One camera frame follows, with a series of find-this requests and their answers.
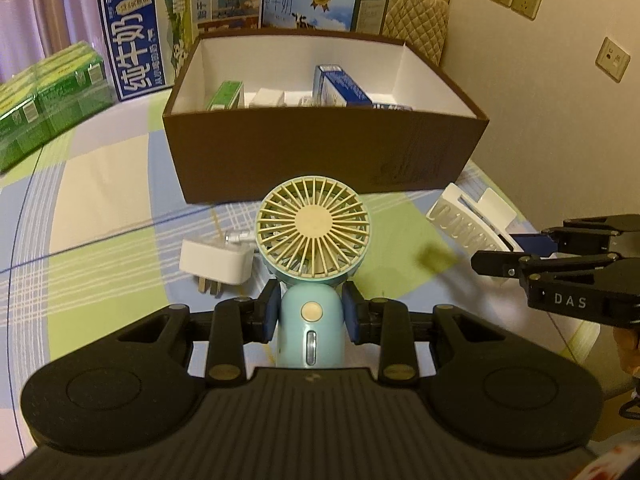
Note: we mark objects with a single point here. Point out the clear toothpick box blue label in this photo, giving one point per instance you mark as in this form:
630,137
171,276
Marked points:
391,106

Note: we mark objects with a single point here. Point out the light blue milk carton box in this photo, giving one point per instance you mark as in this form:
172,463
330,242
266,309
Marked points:
360,16

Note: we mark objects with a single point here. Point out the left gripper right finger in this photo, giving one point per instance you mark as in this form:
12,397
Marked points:
386,323

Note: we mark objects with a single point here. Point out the long green box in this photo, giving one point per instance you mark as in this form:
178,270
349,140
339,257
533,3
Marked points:
228,96

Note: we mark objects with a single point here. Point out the brown cardboard storage box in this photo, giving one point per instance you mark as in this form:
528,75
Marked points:
225,156

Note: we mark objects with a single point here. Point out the checkered tablecloth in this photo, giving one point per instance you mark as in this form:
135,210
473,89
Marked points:
91,231

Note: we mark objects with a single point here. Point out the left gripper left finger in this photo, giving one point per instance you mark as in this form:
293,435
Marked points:
237,322

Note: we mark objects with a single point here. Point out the pink curtain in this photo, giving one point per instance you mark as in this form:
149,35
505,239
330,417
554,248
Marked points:
34,29

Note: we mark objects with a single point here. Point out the white power plug adapter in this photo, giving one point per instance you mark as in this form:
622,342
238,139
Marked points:
227,260

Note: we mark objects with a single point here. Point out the green drink carton pack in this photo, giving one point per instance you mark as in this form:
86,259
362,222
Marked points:
50,97

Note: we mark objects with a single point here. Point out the single wall socket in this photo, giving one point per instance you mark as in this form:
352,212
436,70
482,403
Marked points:
612,59

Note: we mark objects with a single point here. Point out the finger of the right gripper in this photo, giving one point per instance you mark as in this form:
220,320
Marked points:
585,236
598,271

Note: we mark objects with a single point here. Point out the blue medicine box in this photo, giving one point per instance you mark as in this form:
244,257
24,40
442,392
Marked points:
333,87

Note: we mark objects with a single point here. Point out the person's hand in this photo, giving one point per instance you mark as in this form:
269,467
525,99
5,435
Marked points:
627,344

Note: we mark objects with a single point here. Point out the teal handheld mini fan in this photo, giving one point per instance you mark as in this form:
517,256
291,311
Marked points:
312,233

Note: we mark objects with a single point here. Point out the white square charger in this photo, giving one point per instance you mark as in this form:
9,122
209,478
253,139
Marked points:
265,97

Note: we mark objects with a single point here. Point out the beige quilted chair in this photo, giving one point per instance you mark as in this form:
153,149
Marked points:
421,23

